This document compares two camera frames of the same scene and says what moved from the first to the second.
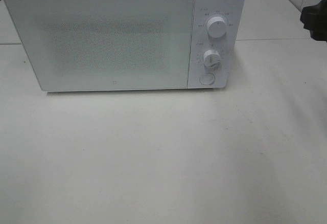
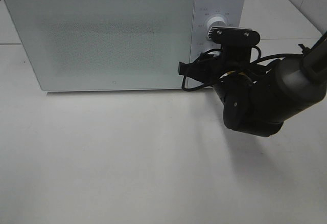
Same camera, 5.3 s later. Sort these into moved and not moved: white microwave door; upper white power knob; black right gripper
Moved: black right gripper
Not moved: white microwave door; upper white power knob
